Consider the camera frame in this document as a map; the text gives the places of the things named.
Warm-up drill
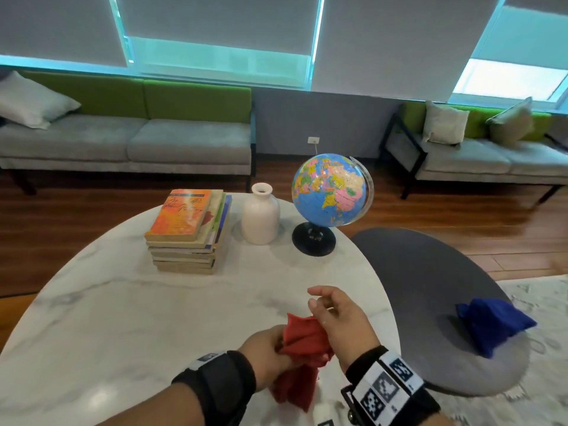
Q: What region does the person's right hand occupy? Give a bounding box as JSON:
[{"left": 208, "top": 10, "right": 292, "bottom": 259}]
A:
[{"left": 307, "top": 286, "right": 382, "bottom": 374}]

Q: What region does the person's left hand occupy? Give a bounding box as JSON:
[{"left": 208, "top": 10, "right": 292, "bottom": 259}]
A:
[{"left": 238, "top": 325, "right": 294, "bottom": 392}]

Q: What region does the red cloth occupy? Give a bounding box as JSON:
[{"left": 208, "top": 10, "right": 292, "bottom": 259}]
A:
[{"left": 271, "top": 312, "right": 335, "bottom": 413}]

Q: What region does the person's right forearm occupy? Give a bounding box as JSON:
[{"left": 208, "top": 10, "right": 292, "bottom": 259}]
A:
[{"left": 424, "top": 412, "right": 463, "bottom": 426}]

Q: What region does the person's left forearm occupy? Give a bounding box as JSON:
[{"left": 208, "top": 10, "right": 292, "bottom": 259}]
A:
[{"left": 95, "top": 380, "right": 209, "bottom": 426}]

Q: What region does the black left wristband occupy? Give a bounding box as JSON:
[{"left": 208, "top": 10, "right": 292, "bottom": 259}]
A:
[{"left": 171, "top": 350, "right": 257, "bottom": 426}]

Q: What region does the black right wristband with markers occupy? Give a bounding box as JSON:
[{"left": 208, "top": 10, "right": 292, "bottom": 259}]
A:
[{"left": 340, "top": 346, "right": 443, "bottom": 426}]

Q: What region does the dark grey oval side table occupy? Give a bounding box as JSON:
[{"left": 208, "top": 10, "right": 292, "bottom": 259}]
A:
[{"left": 350, "top": 227, "right": 531, "bottom": 398}]

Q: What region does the white ceramic vase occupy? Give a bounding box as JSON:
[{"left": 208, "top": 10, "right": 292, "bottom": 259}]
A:
[{"left": 241, "top": 183, "right": 281, "bottom": 246}]

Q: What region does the world globe on black stand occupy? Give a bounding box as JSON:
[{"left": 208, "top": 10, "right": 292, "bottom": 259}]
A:
[{"left": 291, "top": 153, "right": 375, "bottom": 257}]

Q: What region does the stack of books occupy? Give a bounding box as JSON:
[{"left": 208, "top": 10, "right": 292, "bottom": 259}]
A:
[{"left": 145, "top": 189, "right": 233, "bottom": 275}]

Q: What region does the blue cloth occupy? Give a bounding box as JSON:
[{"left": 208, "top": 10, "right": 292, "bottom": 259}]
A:
[{"left": 456, "top": 298, "right": 538, "bottom": 359}]

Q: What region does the cream pillow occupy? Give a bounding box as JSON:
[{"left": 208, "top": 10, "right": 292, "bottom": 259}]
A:
[{"left": 421, "top": 100, "right": 470, "bottom": 148}]

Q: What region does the light patterned rug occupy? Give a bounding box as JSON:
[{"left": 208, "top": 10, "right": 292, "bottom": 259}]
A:
[{"left": 424, "top": 274, "right": 568, "bottom": 426}]

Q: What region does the long grey and green sofa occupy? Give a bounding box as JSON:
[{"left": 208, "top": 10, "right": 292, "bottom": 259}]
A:
[{"left": 0, "top": 70, "right": 257, "bottom": 196}]

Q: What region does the window pane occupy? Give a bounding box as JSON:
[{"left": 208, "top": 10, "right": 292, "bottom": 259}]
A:
[
  {"left": 128, "top": 36, "right": 312, "bottom": 90},
  {"left": 451, "top": 58, "right": 568, "bottom": 103}
]

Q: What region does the beige pillow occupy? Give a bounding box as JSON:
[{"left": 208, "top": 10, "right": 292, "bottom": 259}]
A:
[{"left": 485, "top": 97, "right": 536, "bottom": 148}]

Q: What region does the grey roller blind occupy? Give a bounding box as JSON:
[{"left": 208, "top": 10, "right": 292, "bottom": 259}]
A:
[
  {"left": 469, "top": 0, "right": 568, "bottom": 72},
  {"left": 310, "top": 0, "right": 503, "bottom": 103},
  {"left": 0, "top": 0, "right": 129, "bottom": 69},
  {"left": 119, "top": 0, "right": 322, "bottom": 57}
]

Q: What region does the white pillow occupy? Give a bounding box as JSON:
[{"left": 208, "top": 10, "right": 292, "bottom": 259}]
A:
[{"left": 0, "top": 71, "right": 82, "bottom": 130}]

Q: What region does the grey sofa with black frame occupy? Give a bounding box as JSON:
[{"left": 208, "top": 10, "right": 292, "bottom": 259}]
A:
[{"left": 381, "top": 99, "right": 568, "bottom": 205}]

